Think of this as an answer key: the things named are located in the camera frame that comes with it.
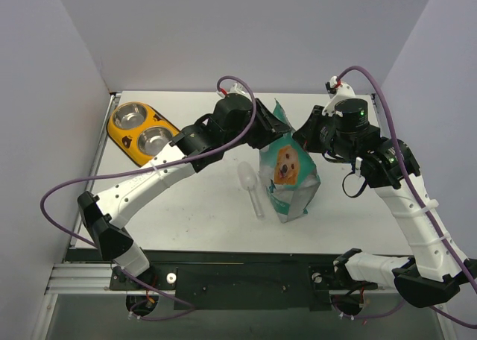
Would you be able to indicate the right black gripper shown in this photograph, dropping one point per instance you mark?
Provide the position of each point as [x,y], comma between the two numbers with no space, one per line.
[308,130]

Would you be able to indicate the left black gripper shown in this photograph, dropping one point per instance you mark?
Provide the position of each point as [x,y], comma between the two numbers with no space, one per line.
[269,118]

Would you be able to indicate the green pet food bag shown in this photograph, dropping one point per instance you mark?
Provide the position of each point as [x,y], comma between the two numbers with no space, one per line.
[289,177]

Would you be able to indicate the clear plastic scoop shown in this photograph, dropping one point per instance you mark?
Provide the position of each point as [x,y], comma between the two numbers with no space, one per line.
[248,180]

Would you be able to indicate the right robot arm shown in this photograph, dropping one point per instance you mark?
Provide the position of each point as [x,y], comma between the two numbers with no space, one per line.
[436,269]

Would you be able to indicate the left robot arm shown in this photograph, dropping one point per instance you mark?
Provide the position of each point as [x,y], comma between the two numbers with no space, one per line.
[235,120]

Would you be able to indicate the yellow double pet bowl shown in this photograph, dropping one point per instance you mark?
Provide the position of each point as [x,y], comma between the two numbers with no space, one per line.
[140,131]

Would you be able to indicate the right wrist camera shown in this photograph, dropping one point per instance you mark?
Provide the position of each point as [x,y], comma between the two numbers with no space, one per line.
[338,91]

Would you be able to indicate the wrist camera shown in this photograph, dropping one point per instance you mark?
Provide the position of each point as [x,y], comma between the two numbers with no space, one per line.
[236,88]
[338,91]

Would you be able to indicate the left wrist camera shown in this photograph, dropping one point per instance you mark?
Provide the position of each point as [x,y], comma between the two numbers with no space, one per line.
[236,88]

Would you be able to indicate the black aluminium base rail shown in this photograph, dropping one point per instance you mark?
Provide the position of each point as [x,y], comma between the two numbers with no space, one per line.
[214,281]

